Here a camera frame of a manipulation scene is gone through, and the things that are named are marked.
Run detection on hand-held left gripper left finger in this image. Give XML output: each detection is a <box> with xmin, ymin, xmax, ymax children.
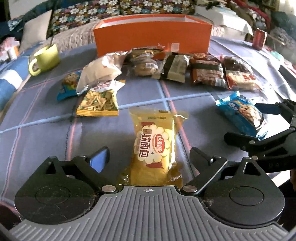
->
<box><xmin>35</xmin><ymin>146</ymin><xmax>119</xmax><ymax>194</ymax></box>

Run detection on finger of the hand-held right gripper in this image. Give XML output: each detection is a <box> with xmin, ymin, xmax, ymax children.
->
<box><xmin>224</xmin><ymin>127</ymin><xmax>296</xmax><ymax>160</ymax></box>
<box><xmin>254</xmin><ymin>99</ymin><xmax>296</xmax><ymax>127</ymax></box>

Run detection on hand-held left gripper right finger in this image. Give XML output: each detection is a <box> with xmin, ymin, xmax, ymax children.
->
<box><xmin>180</xmin><ymin>147</ymin><xmax>266</xmax><ymax>195</ymax></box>

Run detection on blue cookie packet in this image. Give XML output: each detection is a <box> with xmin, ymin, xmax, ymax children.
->
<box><xmin>215</xmin><ymin>91</ymin><xmax>269</xmax><ymax>139</ymax></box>
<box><xmin>57</xmin><ymin>71</ymin><xmax>84</xmax><ymax>101</ymax></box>

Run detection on dark red and white packet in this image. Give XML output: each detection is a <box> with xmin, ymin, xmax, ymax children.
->
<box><xmin>220</xmin><ymin>55</ymin><xmax>263</xmax><ymax>91</ymax></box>

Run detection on yellow bread packet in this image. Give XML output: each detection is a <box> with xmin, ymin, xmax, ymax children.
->
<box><xmin>118</xmin><ymin>109</ymin><xmax>189</xmax><ymax>187</ymax></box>

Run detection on yellow snack sticks packet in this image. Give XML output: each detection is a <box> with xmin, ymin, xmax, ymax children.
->
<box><xmin>76</xmin><ymin>80</ymin><xmax>126</xmax><ymax>117</ymax></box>

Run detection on red-brown biscuit packet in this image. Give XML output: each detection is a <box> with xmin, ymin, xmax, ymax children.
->
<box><xmin>190</xmin><ymin>53</ymin><xmax>228</xmax><ymax>88</ymax></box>

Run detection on white snack packet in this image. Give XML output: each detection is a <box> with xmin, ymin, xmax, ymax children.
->
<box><xmin>76</xmin><ymin>52</ymin><xmax>129</xmax><ymax>95</ymax></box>

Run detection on olive brown snack packet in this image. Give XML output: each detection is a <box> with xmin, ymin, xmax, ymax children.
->
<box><xmin>158</xmin><ymin>53</ymin><xmax>193</xmax><ymax>82</ymax></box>

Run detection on clear brown cookies packet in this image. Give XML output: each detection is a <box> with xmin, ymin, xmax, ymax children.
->
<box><xmin>126</xmin><ymin>45</ymin><xmax>166</xmax><ymax>77</ymax></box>

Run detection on orange cardboard box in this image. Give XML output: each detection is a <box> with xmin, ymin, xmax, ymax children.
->
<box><xmin>93</xmin><ymin>14</ymin><xmax>213</xmax><ymax>58</ymax></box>

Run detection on teal face mask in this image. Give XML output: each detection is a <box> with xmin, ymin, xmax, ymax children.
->
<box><xmin>270</xmin><ymin>51</ymin><xmax>285</xmax><ymax>62</ymax></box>

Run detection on red-edged flat box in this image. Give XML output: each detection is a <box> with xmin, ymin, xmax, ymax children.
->
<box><xmin>264</xmin><ymin>44</ymin><xmax>296</xmax><ymax>67</ymax></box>

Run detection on blue plaid tablecloth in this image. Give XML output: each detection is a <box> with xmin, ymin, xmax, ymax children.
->
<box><xmin>0</xmin><ymin>35</ymin><xmax>296</xmax><ymax>204</ymax></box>

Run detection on red soda can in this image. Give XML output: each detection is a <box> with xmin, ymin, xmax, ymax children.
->
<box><xmin>252</xmin><ymin>28</ymin><xmax>267</xmax><ymax>50</ymax></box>

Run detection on dark bags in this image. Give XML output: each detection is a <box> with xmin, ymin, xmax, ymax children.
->
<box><xmin>270</xmin><ymin>10</ymin><xmax>296</xmax><ymax>44</ymax></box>

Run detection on white flat box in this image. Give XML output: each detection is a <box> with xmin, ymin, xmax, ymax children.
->
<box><xmin>194</xmin><ymin>6</ymin><xmax>253</xmax><ymax>35</ymax></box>

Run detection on red patterned bag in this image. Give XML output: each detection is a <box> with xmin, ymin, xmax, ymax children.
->
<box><xmin>228</xmin><ymin>0</ymin><xmax>274</xmax><ymax>26</ymax></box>

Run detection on green mug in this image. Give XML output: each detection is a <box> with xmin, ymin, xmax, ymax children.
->
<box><xmin>28</xmin><ymin>44</ymin><xmax>61</xmax><ymax>76</ymax></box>

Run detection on blue striped blanket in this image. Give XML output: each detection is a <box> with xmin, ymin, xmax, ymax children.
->
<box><xmin>0</xmin><ymin>42</ymin><xmax>47</xmax><ymax>109</ymax></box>

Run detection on orange-labelled jar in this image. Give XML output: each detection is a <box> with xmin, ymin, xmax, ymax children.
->
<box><xmin>7</xmin><ymin>47</ymin><xmax>18</xmax><ymax>61</ymax></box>

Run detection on beige pillow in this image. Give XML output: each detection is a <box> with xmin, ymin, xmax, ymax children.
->
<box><xmin>20</xmin><ymin>10</ymin><xmax>53</xmax><ymax>52</ymax></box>

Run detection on floral cushion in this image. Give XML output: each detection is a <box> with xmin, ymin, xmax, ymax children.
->
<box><xmin>119</xmin><ymin>0</ymin><xmax>196</xmax><ymax>15</ymax></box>
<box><xmin>50</xmin><ymin>0</ymin><xmax>121</xmax><ymax>35</ymax></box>

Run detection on pink plastic bag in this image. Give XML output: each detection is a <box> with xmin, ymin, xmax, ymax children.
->
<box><xmin>0</xmin><ymin>37</ymin><xmax>20</xmax><ymax>50</ymax></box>

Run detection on dark blue-green sofa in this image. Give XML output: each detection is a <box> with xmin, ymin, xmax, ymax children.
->
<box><xmin>23</xmin><ymin>0</ymin><xmax>222</xmax><ymax>50</ymax></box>

